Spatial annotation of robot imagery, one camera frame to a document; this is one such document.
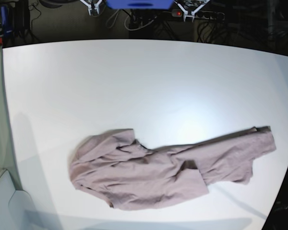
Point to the mauve pink t-shirt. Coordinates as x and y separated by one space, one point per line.
117 168

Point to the black power strip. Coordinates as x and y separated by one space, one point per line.
206 15

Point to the blue box overhead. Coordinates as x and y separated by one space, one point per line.
140 4

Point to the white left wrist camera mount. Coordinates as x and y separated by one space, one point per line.
189 8

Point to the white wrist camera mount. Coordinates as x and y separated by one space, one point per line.
189 8
93 6

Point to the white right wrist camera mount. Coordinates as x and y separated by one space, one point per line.
93 6

